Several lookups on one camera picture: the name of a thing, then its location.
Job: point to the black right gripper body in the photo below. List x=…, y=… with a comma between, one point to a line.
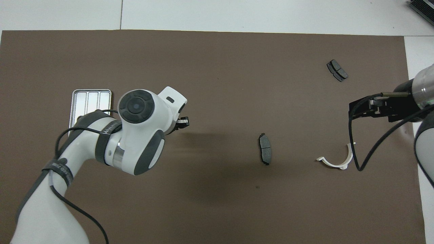
x=396, y=108

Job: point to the wide dark brake pad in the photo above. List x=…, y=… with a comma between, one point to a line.
x=337, y=70

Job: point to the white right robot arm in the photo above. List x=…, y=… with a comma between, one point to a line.
x=425, y=135

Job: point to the white semicircular plastic bracket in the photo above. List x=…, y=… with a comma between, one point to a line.
x=335, y=165

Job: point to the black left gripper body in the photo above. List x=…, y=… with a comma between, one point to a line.
x=173, y=128

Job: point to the grey ribbed device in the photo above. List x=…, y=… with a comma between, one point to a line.
x=423, y=8

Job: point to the slim dark brake pad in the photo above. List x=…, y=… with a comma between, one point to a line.
x=265, y=149

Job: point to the silver metal tray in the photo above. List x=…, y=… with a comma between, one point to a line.
x=89, y=103

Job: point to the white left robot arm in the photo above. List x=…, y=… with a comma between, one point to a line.
x=135, y=135

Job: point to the brown table mat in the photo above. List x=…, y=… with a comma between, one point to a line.
x=217, y=84

